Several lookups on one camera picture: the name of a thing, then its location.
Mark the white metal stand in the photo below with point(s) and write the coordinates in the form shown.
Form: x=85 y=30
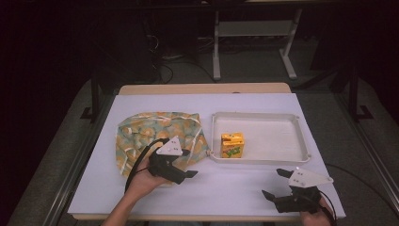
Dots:
x=251 y=28

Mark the yellow juice carton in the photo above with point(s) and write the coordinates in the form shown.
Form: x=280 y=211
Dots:
x=232 y=146

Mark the white plastic tray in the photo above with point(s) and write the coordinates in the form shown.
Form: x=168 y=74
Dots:
x=273 y=138

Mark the white table cover sheet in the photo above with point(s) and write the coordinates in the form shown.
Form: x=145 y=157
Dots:
x=226 y=194

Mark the person's left hand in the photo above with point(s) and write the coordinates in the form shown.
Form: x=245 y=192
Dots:
x=142 y=183

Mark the person's right hand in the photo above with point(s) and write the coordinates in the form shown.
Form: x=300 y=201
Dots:
x=313 y=218

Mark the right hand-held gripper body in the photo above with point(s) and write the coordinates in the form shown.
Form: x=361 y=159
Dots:
x=306 y=179

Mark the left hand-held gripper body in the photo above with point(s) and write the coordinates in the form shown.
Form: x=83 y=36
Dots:
x=169 y=149

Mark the metal frame rail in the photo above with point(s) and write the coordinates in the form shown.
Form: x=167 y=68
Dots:
x=75 y=169
x=370 y=147

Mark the black metal stand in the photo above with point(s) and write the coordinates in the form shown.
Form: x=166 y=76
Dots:
x=94 y=100
x=354 y=94

